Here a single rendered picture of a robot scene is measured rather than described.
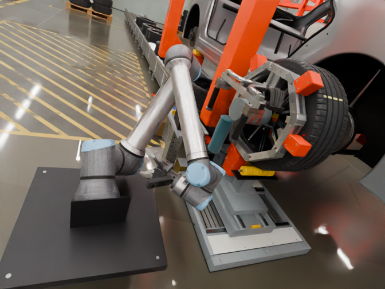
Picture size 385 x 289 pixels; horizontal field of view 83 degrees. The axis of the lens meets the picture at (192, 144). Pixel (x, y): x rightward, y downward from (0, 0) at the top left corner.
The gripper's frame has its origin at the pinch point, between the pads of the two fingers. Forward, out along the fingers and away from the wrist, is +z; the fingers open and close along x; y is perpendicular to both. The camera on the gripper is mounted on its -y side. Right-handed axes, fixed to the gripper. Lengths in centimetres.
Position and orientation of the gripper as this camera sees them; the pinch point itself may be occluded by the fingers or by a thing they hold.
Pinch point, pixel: (140, 160)
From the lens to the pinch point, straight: 104.9
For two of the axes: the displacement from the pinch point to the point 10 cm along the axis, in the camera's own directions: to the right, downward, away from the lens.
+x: 3.9, -7.2, -5.7
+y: 4.1, -4.2, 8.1
